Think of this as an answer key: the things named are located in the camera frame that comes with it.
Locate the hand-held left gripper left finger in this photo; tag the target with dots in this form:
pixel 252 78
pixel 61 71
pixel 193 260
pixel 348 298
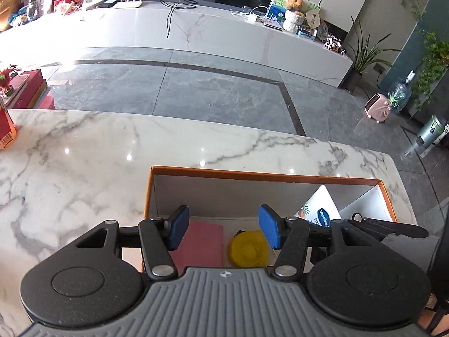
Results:
pixel 178 226

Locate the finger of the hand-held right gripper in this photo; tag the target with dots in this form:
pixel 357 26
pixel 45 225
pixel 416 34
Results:
pixel 407 231
pixel 379 222

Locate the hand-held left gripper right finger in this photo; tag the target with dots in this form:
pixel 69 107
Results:
pixel 269 226

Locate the yellow round lid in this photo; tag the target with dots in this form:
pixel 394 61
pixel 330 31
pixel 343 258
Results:
pixel 247 249

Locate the pink case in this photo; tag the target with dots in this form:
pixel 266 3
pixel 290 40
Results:
pixel 201 249

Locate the white lotion tube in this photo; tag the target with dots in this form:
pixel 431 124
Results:
pixel 319 207

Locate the orange cardboard box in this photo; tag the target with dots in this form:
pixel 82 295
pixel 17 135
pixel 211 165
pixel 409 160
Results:
pixel 245 173

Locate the silver trash can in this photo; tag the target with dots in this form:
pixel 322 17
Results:
pixel 431 131

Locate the pink space heater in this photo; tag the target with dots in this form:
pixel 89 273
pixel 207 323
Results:
pixel 377 108

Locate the clear water jug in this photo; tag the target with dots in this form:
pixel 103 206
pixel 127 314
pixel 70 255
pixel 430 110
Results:
pixel 400 93

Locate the trailing vine plant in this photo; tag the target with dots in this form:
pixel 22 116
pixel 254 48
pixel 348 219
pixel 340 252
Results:
pixel 433 66

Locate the tall leafy potted plant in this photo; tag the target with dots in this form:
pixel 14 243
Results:
pixel 364 54

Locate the cow pattern figurine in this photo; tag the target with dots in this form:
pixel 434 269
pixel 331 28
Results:
pixel 335 44

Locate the orange and yellow carton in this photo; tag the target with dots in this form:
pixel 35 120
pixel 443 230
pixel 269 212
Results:
pixel 6 130

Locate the white marble media cabinet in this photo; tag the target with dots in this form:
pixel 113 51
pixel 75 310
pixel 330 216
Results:
pixel 210 31

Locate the dark red box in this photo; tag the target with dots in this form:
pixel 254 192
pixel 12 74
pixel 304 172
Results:
pixel 33 87

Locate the grey laptop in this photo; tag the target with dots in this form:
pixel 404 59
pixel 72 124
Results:
pixel 273 23

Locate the white charger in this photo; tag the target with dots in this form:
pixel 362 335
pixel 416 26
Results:
pixel 252 18

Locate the wooden fan ornament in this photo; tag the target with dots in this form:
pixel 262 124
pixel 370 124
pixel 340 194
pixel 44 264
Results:
pixel 313 19

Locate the brown teddy bear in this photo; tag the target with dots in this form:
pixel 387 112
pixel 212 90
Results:
pixel 294 2

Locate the small red plant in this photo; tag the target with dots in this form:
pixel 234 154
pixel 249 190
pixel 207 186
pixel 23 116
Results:
pixel 7 77

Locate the white desk display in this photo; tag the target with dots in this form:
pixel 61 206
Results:
pixel 90 1

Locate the red gift box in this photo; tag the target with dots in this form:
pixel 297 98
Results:
pixel 63 4

